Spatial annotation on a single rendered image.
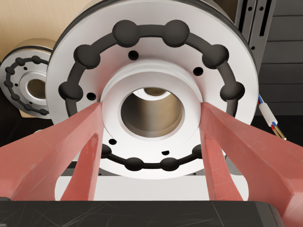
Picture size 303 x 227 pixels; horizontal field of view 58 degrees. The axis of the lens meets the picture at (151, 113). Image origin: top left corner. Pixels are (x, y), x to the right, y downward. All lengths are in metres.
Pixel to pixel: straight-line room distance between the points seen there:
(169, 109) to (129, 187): 0.60
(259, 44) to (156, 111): 0.13
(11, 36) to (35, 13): 0.05
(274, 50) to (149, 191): 0.50
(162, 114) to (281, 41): 0.26
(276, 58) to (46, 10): 0.29
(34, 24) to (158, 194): 0.54
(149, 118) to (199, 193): 0.63
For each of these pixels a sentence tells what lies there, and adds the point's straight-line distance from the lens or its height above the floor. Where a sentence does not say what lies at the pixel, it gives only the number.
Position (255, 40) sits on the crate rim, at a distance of 0.25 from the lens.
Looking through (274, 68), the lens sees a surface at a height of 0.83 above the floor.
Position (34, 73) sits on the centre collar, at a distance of 0.36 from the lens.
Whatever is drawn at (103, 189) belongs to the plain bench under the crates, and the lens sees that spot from 0.76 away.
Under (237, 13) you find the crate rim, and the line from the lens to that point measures 0.24.
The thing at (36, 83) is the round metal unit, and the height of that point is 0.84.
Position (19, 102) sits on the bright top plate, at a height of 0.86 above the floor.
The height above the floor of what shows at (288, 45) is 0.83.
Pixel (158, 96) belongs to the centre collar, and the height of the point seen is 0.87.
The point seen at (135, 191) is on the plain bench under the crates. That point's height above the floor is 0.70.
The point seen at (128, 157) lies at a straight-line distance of 0.15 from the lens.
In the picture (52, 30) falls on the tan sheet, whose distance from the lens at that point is 0.37.
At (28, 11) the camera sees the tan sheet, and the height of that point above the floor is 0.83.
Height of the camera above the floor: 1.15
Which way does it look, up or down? 53 degrees down
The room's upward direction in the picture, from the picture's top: 179 degrees counter-clockwise
